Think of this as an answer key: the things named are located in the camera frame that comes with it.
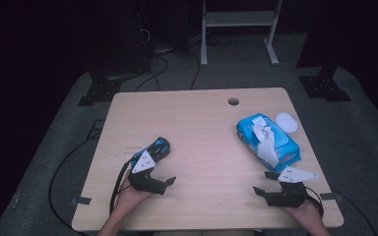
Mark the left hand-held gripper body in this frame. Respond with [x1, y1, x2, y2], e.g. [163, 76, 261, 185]
[127, 149, 168, 196]

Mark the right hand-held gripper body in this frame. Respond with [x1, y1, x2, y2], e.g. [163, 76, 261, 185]
[265, 165, 319, 208]

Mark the white wet wipe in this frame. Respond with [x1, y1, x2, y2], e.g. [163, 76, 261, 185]
[251, 123, 280, 168]

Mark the blue wet wipes packet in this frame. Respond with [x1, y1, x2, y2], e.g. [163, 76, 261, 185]
[235, 112, 302, 174]

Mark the person's left hand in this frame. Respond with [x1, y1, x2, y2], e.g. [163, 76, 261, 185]
[114, 173, 152, 214]

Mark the person's right hand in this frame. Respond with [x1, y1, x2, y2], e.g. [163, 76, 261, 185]
[283, 200, 323, 227]

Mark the grey tape strip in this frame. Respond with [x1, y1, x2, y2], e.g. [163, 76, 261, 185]
[70, 196, 93, 207]
[319, 192, 344, 202]

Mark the white oval packet lid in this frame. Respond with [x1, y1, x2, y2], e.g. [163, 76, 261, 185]
[275, 111, 299, 134]

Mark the black stand base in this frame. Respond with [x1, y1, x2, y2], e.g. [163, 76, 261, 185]
[77, 77, 123, 107]
[298, 74, 352, 102]

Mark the dark equipment tower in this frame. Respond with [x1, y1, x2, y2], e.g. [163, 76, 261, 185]
[88, 0, 151, 78]

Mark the white metal stand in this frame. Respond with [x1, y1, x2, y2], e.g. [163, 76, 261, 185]
[200, 0, 284, 68]

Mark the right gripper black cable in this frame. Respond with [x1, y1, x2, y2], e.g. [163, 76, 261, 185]
[304, 186, 325, 218]

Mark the black floor cable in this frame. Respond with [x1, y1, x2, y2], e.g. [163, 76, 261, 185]
[333, 189, 378, 236]
[47, 139, 93, 236]

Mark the black cable bundle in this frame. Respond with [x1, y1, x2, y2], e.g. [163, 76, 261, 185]
[134, 54, 170, 92]

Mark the thin black cable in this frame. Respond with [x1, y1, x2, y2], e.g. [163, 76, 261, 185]
[189, 50, 202, 90]

